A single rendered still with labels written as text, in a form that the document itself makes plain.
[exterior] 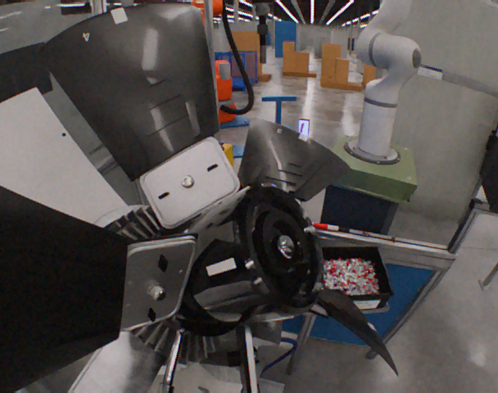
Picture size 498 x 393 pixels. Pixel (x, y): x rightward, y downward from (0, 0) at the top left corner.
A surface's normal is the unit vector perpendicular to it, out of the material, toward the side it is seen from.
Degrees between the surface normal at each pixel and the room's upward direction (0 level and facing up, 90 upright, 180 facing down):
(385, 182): 90
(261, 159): 5
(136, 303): 94
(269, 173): 3
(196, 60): 44
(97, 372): 50
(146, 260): 94
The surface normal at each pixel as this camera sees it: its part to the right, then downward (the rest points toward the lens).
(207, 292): -0.54, 0.24
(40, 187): 0.71, -0.40
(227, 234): -0.70, -0.29
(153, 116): 0.14, -0.05
